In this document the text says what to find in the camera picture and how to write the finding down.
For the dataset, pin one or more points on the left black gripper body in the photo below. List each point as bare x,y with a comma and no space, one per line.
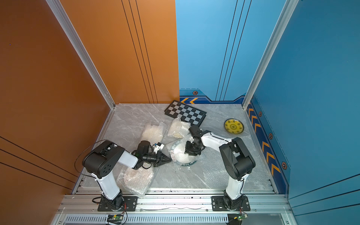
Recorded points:
151,158

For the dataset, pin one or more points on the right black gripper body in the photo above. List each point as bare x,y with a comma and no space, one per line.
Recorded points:
192,148

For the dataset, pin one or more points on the bubble white blue plate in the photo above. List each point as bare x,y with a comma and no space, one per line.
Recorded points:
178,155

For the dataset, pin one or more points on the bubble wrap of yellow plate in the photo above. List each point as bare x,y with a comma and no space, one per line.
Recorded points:
221,160

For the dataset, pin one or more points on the yellow dinner plate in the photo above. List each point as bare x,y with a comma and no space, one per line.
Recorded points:
234,126

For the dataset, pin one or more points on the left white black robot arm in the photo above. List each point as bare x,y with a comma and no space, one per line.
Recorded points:
101,161

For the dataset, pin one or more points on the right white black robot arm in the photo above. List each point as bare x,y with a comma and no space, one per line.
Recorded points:
237,160

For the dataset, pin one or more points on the bubble wrapped plate far left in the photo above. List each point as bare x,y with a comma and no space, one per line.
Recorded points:
153,133

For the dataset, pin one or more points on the bubble wrapped item far centre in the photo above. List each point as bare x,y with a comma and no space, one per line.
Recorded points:
178,128

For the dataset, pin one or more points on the bubble wrapped pink plate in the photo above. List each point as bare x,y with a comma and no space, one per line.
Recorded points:
135,182

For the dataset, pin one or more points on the black white checkerboard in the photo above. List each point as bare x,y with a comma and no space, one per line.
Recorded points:
185,113

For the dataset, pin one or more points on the left green circuit board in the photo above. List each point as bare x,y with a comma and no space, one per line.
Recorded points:
115,219

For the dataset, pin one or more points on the green circuit board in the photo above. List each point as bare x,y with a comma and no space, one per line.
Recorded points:
115,219
236,219

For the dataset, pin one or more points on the right green circuit board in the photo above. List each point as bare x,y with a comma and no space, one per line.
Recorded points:
236,219

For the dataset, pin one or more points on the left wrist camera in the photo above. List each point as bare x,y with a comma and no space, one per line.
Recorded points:
157,147

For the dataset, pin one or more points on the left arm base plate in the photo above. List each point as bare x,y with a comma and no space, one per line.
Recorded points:
119,204

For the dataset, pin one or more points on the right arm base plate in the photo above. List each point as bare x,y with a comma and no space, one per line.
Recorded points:
224,203

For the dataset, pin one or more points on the white vented cable duct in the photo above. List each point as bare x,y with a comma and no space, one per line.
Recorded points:
93,219

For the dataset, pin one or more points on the aluminium front rail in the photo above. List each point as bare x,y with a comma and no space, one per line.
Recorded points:
174,201

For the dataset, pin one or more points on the left aluminium corner post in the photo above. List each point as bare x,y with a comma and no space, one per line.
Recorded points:
72,35

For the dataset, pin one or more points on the aluminium corner post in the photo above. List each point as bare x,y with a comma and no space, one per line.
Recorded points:
72,35
282,22

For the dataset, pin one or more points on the right aluminium corner post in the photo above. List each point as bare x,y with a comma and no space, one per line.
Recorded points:
282,22

